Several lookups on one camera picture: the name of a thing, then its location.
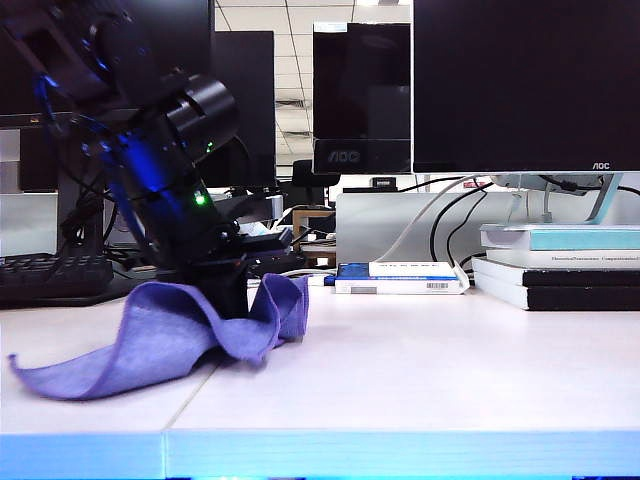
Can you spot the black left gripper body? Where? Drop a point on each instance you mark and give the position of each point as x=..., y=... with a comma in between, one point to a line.
x=205, y=250

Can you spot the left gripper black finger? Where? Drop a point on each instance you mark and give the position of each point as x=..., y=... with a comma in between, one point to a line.
x=241, y=292
x=227, y=297

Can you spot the purple cloth rag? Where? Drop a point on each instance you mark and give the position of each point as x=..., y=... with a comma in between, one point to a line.
x=150, y=340

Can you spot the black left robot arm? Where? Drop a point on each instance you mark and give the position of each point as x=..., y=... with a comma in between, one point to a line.
x=145, y=165

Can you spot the grey desk divider panel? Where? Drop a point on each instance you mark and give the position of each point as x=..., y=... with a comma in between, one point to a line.
x=370, y=225

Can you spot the plain black monitor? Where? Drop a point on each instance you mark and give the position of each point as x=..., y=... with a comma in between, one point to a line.
x=250, y=100

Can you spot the black keyboard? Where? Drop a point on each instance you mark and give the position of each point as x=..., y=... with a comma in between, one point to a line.
x=50, y=275

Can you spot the blue and white box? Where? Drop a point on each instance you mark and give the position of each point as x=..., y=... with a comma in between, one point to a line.
x=400, y=279

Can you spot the small black labelled device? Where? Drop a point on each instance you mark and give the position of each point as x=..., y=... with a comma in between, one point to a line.
x=384, y=183

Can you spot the white book printed spine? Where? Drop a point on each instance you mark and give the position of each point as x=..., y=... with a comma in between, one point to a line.
x=575, y=259

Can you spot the teal book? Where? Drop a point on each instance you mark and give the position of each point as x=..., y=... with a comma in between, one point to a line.
x=575, y=239

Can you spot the black book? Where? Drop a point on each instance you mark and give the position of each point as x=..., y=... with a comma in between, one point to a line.
x=580, y=278
x=580, y=300

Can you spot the large AOC monitor silver bezel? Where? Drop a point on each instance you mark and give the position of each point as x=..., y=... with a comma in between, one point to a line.
x=525, y=85

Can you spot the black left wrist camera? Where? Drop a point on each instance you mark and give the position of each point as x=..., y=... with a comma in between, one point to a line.
x=265, y=242

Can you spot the wooden shelf frame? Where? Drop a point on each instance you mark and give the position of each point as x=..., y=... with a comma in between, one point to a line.
x=314, y=214

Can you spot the black AOC monitor white frame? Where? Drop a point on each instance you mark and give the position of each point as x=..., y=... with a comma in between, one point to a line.
x=362, y=80

